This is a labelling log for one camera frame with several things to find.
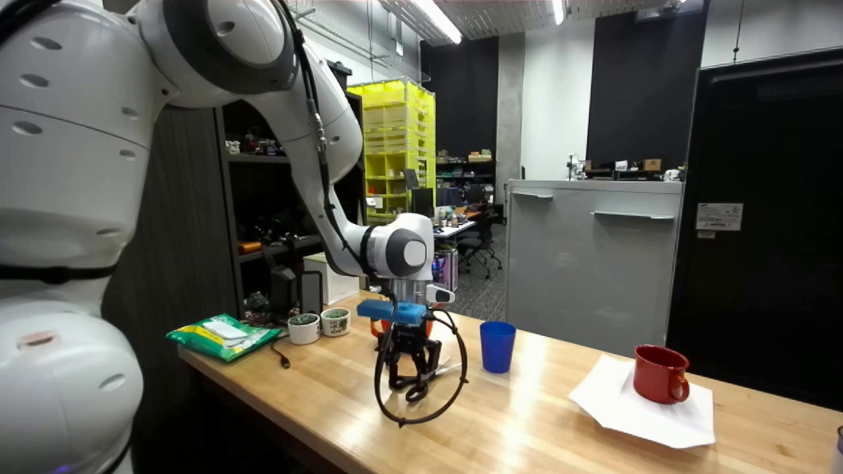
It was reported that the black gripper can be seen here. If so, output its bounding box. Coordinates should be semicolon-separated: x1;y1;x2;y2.
380;322;442;397

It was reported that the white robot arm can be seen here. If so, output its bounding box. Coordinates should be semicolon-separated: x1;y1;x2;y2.
0;0;434;474

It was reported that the blue plastic cup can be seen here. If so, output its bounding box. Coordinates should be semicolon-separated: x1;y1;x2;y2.
480;322;516;375

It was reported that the white pot far plant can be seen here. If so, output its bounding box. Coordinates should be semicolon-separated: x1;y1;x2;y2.
321;309;351;338

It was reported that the white cardboard box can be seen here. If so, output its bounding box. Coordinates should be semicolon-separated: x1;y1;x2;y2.
302;252;362;309

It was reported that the black speaker right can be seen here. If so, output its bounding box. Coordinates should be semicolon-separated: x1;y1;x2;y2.
301;271;325;313

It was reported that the black speaker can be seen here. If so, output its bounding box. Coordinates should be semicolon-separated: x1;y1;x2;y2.
301;271;325;313
268;266;298;322

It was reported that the black speaker left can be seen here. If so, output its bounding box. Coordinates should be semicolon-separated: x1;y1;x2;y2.
268;266;298;322

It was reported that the green wipes packet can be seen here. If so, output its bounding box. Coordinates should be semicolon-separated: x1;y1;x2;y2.
168;313;279;363

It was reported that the white paper sheet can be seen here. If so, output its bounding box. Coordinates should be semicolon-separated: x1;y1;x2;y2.
568;355;716;450

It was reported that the grey partition panel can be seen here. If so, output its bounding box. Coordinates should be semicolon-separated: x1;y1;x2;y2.
505;179;683;355

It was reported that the black shelving unit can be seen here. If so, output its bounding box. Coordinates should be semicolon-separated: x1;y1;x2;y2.
214;60;366;310

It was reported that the red mug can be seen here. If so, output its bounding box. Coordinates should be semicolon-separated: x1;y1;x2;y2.
632;346;690;406

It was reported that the yellow storage shelf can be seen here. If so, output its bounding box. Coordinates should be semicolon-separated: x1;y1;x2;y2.
351;79;437;223

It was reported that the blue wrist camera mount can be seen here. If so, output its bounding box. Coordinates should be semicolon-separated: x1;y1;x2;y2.
356;300;427;327

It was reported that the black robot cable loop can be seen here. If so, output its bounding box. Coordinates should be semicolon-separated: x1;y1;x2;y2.
372;305;471;429

